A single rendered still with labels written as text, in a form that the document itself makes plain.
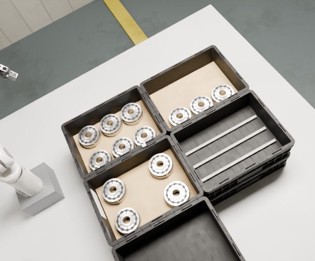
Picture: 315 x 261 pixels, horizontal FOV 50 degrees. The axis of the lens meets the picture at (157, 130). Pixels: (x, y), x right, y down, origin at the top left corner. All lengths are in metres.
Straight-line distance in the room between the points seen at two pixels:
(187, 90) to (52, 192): 0.77
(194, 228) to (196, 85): 0.66
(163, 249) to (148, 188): 0.25
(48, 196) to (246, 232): 0.87
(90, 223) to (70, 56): 1.89
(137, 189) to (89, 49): 1.91
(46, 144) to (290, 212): 1.21
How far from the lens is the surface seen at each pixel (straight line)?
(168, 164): 1.42
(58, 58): 3.21
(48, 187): 1.63
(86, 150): 1.59
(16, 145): 1.95
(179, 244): 1.36
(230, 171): 1.42
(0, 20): 3.43
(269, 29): 2.99
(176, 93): 1.62
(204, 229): 1.36
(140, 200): 1.43
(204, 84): 1.63
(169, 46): 1.98
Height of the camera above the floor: 2.16
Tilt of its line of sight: 60 degrees down
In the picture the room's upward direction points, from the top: 22 degrees counter-clockwise
